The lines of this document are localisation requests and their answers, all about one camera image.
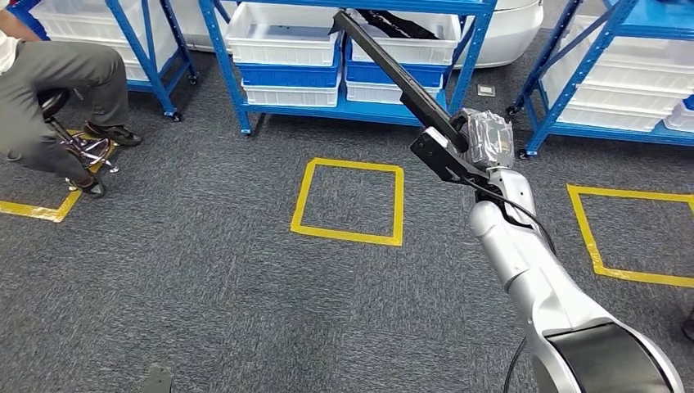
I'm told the thin black camera cable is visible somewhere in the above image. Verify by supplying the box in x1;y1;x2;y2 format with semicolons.
461;176;557;256

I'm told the black right wrist camera bracket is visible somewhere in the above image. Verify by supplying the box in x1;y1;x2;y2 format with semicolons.
410;126;492;188

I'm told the small white storage bin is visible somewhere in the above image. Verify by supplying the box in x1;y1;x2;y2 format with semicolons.
664;100;694;134

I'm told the white vehicle body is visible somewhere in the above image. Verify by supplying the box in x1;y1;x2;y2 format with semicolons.
173;0;545;69

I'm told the black curved plastic strip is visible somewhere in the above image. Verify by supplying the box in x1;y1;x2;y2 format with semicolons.
354;9;441;41

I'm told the blue metal shelf rack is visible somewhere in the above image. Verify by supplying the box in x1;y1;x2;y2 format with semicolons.
507;0;694;158
197;0;497;136
7;0;199;121

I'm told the long black plastic part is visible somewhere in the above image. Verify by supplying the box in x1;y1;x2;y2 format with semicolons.
327;9;470;153

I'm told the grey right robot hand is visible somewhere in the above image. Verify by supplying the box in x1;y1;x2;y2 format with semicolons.
449;107;515;170

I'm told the large white storage bin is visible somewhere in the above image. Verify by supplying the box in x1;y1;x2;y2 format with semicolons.
29;0;179;58
542;54;694;116
557;102;667;133
563;15;694;69

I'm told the black hanging cable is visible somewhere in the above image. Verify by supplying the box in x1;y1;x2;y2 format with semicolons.
502;337;528;393

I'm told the chrome base stool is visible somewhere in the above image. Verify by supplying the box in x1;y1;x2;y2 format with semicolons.
36;89;120;192

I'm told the dark left wrist camera bracket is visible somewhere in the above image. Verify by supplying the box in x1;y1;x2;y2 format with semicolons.
142;366;174;393

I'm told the person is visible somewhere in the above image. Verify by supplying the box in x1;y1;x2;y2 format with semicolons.
0;0;143;199

